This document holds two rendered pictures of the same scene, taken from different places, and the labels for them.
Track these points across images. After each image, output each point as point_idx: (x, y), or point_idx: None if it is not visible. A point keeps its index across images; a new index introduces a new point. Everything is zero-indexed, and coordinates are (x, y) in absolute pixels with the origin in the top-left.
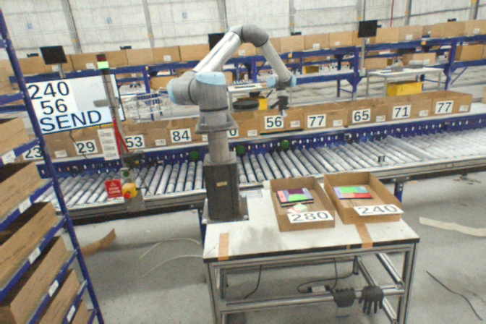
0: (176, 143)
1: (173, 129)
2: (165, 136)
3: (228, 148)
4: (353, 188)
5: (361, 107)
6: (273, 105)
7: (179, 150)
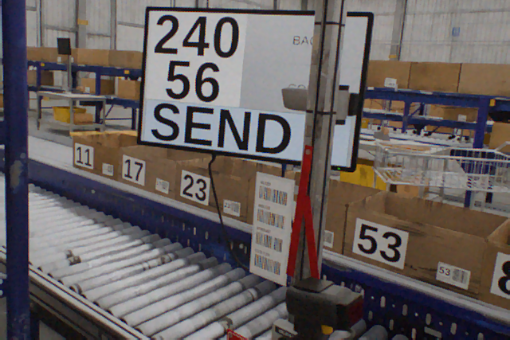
0: (503, 301)
1: (509, 252)
2: (474, 263)
3: None
4: None
5: None
6: None
7: (508, 330)
